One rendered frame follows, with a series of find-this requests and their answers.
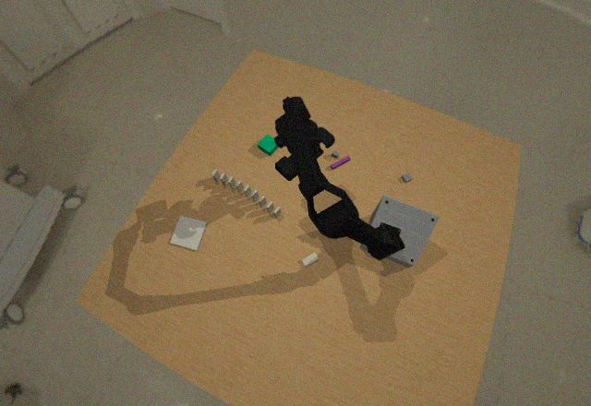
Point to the purple rectangular block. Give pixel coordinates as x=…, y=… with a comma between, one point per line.
x=340, y=162

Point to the green block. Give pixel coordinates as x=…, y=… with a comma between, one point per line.
x=268, y=145

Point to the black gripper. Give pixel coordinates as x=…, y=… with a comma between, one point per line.
x=286, y=167

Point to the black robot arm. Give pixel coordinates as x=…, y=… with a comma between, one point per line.
x=299, y=134

